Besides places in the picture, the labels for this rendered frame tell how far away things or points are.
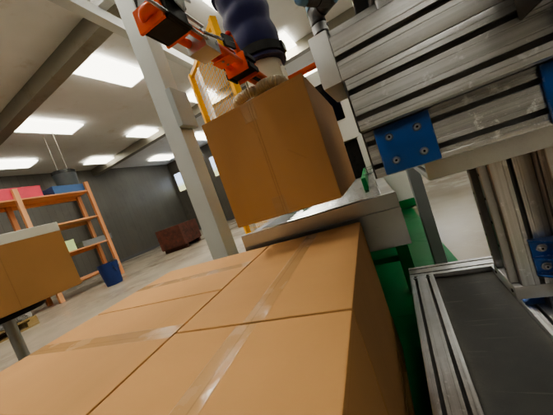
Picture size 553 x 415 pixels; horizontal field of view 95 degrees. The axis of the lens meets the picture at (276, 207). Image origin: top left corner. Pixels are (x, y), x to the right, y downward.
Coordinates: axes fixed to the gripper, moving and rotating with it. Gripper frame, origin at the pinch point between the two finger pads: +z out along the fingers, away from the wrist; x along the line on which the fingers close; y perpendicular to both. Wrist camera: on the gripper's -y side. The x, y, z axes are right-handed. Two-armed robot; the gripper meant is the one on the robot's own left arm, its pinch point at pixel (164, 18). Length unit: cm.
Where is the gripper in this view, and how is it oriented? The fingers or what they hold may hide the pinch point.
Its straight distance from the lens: 74.0
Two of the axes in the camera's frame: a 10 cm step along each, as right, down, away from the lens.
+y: 3.6, -1.9, 9.2
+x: -8.8, 2.7, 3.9
